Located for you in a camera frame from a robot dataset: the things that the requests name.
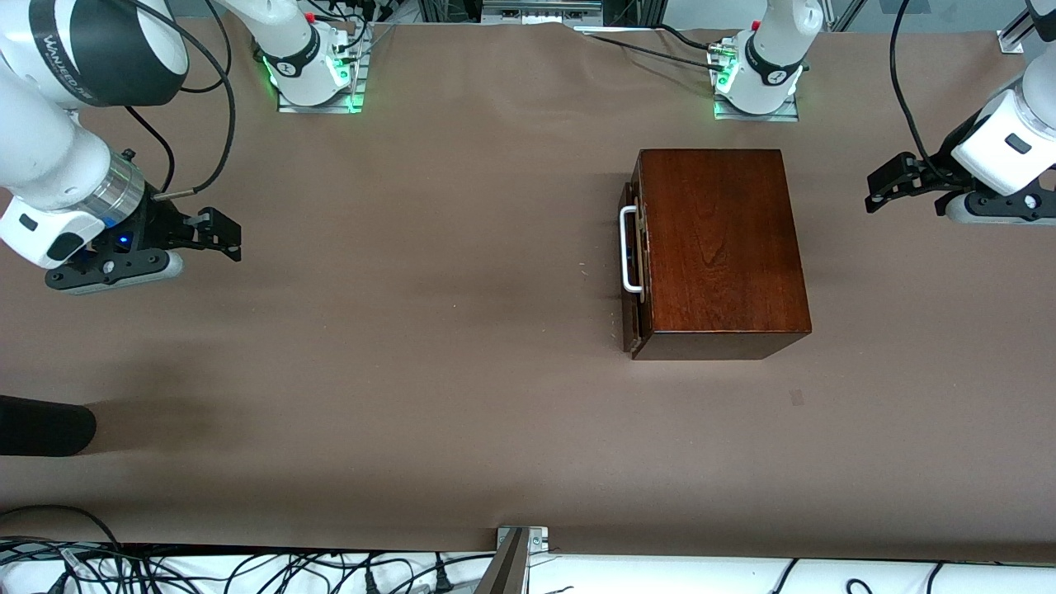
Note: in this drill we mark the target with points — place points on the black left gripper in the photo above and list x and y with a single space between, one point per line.
930 178

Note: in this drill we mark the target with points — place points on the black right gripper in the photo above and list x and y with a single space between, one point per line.
158 226

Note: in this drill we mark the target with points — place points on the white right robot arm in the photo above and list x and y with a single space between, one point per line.
49 165

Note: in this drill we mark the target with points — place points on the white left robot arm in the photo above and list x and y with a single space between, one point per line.
1006 140

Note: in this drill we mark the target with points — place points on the dark brown wooden cabinet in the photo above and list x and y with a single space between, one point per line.
718 247

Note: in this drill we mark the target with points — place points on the brown table cover sheet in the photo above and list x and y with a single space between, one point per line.
412 371

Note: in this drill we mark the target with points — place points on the black cylinder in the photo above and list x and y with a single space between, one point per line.
41 425

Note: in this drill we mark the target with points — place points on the dark equipment rack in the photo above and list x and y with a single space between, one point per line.
536 10

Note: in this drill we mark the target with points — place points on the grey metal beam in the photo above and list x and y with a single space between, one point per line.
507 573

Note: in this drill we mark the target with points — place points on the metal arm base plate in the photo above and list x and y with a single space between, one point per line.
351 91
755 116

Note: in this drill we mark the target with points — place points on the aluminium frame profile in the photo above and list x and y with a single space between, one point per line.
1013 37

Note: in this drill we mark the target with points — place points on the small metal bracket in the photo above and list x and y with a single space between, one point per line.
536 538

